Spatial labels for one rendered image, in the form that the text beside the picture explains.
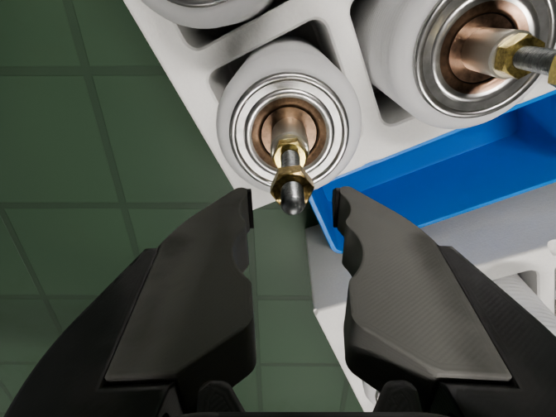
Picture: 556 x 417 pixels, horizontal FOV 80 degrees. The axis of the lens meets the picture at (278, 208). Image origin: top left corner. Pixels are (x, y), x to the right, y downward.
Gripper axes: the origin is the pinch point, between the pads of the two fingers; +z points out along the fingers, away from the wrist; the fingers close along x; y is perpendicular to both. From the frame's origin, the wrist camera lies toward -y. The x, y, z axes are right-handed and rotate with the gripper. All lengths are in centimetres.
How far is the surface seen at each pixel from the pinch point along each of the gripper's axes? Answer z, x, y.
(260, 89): 9.1, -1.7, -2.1
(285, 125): 7.8, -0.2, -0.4
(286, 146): 5.4, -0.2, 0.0
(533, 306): 13.0, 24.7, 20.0
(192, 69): 16.5, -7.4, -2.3
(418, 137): 16.5, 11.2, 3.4
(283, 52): 10.2, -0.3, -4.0
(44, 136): 34.5, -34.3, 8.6
